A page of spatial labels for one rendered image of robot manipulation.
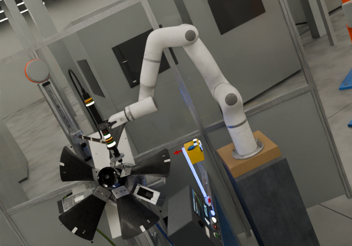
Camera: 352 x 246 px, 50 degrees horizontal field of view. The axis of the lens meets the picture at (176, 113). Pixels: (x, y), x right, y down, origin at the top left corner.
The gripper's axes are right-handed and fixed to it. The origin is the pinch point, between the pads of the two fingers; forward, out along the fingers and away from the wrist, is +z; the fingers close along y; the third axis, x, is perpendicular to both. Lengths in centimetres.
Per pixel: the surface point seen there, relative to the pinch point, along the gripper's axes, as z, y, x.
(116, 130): -2.2, 13.1, -9.0
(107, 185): 10.3, -8.5, -30.2
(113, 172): 4.6, -4.7, -25.7
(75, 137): 35, 46, -11
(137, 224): 1, -21, -52
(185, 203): -37, -70, -23
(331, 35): -299, 504, -126
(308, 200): -98, 70, -136
